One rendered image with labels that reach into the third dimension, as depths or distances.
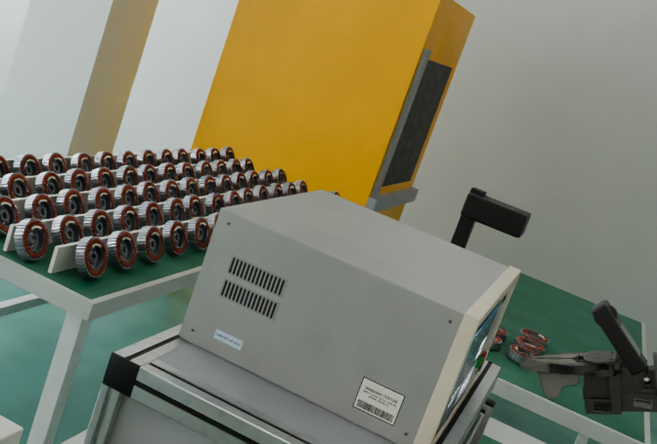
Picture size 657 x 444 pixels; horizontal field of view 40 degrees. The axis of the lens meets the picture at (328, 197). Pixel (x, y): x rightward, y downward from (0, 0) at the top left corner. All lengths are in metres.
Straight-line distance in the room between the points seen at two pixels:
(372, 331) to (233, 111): 4.02
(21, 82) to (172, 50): 2.41
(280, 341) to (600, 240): 5.43
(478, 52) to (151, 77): 2.68
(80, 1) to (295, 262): 3.98
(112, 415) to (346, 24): 3.90
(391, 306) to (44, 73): 4.16
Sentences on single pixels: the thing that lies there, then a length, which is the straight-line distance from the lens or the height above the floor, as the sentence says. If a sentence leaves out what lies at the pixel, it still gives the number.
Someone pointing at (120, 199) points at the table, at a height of 0.82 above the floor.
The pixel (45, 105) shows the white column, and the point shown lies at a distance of 5.20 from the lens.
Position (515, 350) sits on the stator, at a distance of 3.16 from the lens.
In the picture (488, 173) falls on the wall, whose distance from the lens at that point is 6.63.
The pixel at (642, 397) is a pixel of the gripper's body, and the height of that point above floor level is 1.24.
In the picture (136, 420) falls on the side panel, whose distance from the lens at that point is 1.24.
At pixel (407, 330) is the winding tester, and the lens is 1.20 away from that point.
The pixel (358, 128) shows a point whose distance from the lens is 4.91.
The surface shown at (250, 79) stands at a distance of 5.13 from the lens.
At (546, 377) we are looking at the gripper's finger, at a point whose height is 1.21.
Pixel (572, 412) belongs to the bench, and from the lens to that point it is 2.93.
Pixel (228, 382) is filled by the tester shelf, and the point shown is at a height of 1.11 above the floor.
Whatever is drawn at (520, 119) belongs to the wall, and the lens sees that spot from 6.59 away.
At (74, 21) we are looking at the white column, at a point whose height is 1.16.
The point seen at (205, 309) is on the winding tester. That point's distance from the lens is 1.30.
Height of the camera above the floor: 1.61
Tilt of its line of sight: 10 degrees down
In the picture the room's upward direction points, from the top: 20 degrees clockwise
